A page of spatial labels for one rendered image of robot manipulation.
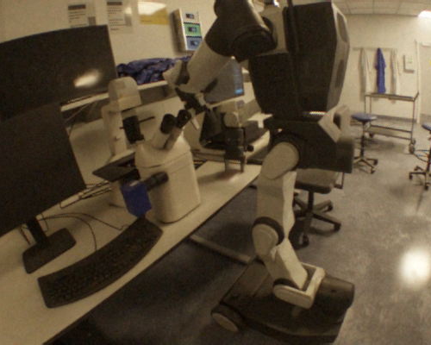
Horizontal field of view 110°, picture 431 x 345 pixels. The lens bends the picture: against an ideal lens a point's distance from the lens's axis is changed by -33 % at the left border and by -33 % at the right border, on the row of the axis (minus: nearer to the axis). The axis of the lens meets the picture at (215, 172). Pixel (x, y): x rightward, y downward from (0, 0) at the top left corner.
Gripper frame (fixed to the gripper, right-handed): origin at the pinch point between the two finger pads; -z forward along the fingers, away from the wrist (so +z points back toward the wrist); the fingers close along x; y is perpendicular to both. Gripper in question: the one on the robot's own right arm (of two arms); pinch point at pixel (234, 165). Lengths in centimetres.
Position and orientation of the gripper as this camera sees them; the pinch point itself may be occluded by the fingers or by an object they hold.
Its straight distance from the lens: 112.2
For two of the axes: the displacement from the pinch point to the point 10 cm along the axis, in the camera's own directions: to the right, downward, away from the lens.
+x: -7.8, -1.4, 6.1
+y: -6.3, 2.1, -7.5
